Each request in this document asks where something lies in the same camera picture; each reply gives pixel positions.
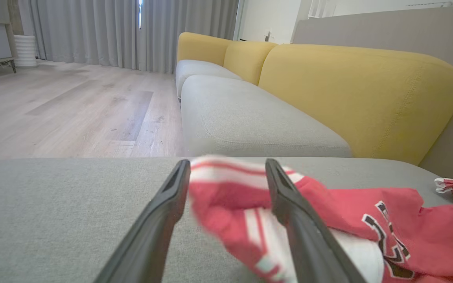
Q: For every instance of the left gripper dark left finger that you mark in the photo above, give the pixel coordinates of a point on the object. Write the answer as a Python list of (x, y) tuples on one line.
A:
[(151, 236)]

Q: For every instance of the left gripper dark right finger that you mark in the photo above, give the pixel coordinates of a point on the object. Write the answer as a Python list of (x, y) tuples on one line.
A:
[(309, 243)]

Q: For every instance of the red white numbered jersey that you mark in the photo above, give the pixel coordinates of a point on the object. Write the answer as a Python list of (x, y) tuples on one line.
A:
[(439, 236)]

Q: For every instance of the large grey sofa seat cushion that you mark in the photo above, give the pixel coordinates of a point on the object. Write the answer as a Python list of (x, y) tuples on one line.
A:
[(53, 220)]

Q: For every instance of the yellow sofa backrest cushion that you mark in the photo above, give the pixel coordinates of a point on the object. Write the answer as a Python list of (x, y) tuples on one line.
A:
[(201, 47), (246, 61), (368, 98)]

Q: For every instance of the white ribbed plant pot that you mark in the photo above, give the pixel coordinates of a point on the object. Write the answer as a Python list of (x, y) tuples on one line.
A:
[(25, 51)]

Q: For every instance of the white slatted rack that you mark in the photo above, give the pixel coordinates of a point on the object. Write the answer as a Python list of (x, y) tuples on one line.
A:
[(319, 8)]

